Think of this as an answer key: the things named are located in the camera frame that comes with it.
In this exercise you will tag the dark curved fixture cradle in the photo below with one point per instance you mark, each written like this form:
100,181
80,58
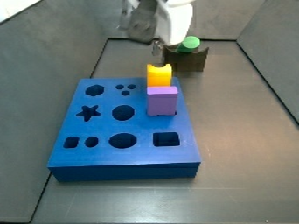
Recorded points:
184,61

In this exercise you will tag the dark cable bundle sleeve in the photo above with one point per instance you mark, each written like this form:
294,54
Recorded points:
138,20

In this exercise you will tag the yellow notched block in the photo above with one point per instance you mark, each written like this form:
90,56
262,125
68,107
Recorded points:
159,76

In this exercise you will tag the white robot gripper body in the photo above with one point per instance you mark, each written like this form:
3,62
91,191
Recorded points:
174,20

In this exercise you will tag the green cylinder peg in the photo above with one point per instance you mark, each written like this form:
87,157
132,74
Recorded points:
188,45

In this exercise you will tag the purple rectangular block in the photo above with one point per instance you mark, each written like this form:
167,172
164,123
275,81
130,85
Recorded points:
162,99

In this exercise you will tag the blue foam shape-sorter board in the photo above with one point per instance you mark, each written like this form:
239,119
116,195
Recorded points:
111,140

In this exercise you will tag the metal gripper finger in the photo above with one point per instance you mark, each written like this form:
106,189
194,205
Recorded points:
158,47

